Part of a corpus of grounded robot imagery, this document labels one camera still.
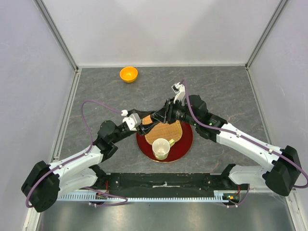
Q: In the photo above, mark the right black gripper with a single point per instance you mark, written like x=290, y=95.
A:
x=166, y=112

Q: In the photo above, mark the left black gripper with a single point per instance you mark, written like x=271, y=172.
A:
x=143, y=129

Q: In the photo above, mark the black earbud charging case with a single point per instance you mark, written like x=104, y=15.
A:
x=154, y=118

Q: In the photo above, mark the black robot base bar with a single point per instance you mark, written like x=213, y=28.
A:
x=120, y=181

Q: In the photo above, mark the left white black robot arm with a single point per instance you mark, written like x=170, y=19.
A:
x=48, y=182

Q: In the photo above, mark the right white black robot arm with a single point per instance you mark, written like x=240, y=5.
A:
x=278, y=168

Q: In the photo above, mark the woven bamboo tray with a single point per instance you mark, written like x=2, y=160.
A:
x=165, y=131

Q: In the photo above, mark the cream mug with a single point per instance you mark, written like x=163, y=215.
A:
x=161, y=148

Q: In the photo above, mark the red round plate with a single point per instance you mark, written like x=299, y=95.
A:
x=177, y=151

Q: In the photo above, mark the orange bowl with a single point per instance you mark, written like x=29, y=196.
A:
x=128, y=74

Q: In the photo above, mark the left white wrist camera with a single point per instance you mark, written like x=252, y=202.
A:
x=132, y=121

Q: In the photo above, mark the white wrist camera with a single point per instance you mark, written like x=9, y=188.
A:
x=179, y=90
x=132, y=121

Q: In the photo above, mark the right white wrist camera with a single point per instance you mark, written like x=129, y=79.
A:
x=179, y=90

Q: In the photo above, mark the white slotted cable duct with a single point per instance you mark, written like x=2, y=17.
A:
x=91, y=196

